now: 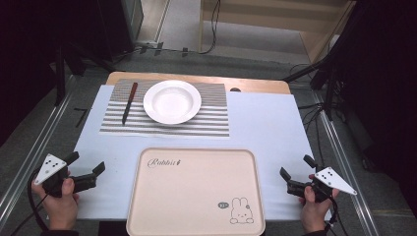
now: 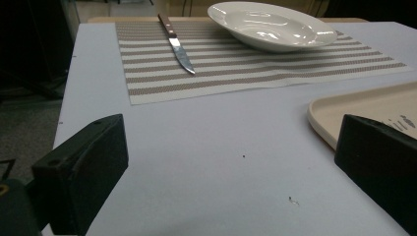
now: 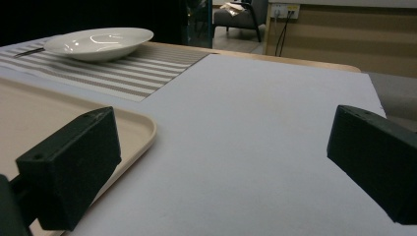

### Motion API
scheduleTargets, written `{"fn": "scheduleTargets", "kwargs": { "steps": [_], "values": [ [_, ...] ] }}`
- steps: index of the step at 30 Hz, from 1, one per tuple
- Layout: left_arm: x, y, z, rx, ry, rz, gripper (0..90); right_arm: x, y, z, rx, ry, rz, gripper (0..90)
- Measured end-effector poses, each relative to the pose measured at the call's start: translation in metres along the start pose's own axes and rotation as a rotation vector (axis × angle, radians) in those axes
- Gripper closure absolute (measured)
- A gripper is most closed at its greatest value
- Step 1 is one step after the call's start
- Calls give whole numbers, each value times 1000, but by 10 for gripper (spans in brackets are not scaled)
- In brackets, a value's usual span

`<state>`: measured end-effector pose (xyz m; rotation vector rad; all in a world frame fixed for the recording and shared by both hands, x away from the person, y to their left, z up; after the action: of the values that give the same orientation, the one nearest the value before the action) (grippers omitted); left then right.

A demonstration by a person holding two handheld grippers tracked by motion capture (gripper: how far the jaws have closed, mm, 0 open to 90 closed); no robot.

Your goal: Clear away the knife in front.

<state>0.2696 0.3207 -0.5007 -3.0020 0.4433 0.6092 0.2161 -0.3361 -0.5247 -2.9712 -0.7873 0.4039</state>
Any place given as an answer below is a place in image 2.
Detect striped placemat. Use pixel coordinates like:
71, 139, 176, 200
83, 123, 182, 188
115, 20, 413, 106

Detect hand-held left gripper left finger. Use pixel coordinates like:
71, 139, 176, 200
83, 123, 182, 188
30, 113, 130, 236

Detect beige plastic tray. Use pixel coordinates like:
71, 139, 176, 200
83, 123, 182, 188
307, 81, 417, 151

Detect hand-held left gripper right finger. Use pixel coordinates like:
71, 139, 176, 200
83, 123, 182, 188
333, 113, 417, 236

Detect wooden-handled steak knife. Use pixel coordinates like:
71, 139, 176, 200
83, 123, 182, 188
157, 12, 197, 76

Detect white deep plate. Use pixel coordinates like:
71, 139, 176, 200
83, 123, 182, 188
207, 1, 338, 53

